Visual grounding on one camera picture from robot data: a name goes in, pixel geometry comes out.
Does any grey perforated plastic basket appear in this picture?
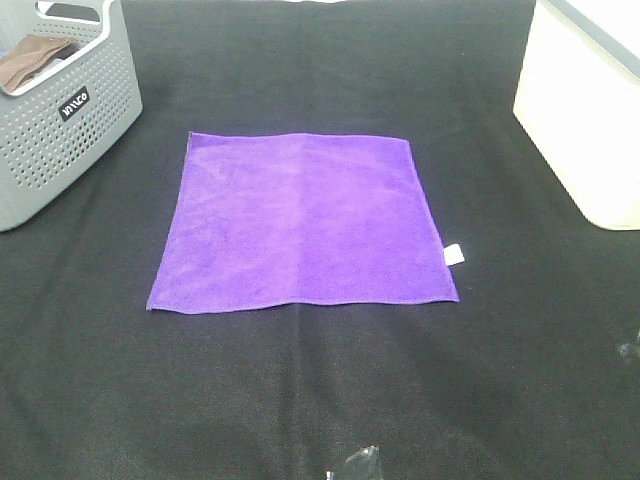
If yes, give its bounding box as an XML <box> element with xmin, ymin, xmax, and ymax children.
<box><xmin>1</xmin><ymin>1</ymin><xmax>143</xmax><ymax>231</ymax></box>

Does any brown folded towel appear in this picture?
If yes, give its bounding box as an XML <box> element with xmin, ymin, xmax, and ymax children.
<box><xmin>1</xmin><ymin>34</ymin><xmax>74</xmax><ymax>92</ymax></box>

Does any clear plastic scrap right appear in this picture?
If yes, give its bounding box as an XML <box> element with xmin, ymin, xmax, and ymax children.
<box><xmin>617</xmin><ymin>332</ymin><xmax>640</xmax><ymax>361</ymax></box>

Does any white plastic storage box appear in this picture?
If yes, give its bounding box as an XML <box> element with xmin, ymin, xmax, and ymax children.
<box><xmin>513</xmin><ymin>1</ymin><xmax>639</xmax><ymax>230</ymax></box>

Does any clear plastic bag bottom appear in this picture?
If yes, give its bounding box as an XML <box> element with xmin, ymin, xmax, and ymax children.
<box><xmin>325</xmin><ymin>445</ymin><xmax>383</xmax><ymax>480</ymax></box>

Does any purple microfiber towel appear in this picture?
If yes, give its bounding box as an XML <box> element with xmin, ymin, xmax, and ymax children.
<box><xmin>147</xmin><ymin>132</ymin><xmax>459</xmax><ymax>314</ymax></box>

